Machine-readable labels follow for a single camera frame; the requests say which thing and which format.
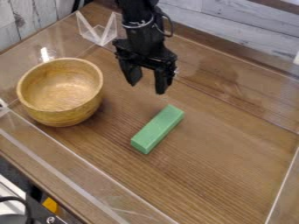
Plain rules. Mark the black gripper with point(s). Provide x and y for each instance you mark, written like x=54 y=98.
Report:
x=142 y=49

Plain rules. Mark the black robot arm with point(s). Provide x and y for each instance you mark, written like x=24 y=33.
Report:
x=142 y=10

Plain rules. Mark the clear acrylic left corner bracket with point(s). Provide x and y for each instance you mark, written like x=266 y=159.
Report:
x=4 y=108

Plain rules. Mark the brown wooden bowl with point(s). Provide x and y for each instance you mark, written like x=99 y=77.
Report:
x=60 y=91

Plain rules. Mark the clear acrylic corner bracket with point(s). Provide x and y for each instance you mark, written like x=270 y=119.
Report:
x=99 y=34
x=4 y=108

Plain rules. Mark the black device with yellow label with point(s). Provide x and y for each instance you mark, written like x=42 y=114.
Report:
x=43 y=214

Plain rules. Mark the green rectangular block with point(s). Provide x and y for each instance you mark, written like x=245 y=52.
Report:
x=156 y=129

